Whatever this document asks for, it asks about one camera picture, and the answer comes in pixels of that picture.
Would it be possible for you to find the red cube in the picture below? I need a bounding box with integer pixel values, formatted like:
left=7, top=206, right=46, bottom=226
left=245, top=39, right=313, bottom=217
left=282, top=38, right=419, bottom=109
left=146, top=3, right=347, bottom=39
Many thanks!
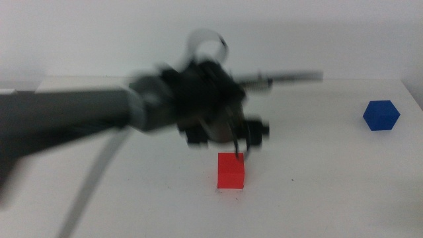
left=216, top=151, right=246, bottom=190

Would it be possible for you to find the blue cube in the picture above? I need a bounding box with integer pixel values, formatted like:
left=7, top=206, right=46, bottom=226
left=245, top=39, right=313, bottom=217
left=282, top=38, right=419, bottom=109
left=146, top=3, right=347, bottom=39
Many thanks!
left=362, top=100, right=401, bottom=132

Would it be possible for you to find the grey cable with spring sleeve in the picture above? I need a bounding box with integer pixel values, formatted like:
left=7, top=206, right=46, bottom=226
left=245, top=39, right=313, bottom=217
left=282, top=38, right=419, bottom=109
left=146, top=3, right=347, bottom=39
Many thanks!
left=236, top=69, right=325, bottom=93

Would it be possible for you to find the looped grey cable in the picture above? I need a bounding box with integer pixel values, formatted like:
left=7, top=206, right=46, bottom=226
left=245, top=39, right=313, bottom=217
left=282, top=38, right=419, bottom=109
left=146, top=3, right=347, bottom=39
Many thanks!
left=182, top=28, right=230, bottom=67

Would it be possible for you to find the flat grey hanging cable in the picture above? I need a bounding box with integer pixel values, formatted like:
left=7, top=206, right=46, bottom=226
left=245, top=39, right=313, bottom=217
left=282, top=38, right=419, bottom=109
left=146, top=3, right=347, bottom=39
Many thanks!
left=56, top=127, right=132, bottom=238

